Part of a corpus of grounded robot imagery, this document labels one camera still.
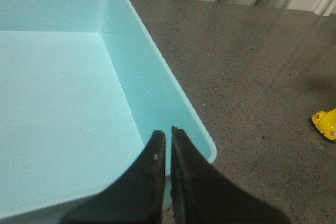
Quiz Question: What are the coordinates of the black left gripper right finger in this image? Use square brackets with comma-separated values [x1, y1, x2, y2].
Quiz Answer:
[171, 127, 290, 223]

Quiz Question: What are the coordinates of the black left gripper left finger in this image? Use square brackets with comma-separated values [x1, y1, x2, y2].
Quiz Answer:
[60, 131, 166, 223]

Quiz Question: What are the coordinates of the yellow toy beetle car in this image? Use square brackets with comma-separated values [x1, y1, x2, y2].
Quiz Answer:
[311, 109, 336, 142]

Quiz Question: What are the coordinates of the light blue plastic box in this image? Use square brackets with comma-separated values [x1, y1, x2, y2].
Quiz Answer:
[1, 0, 217, 223]

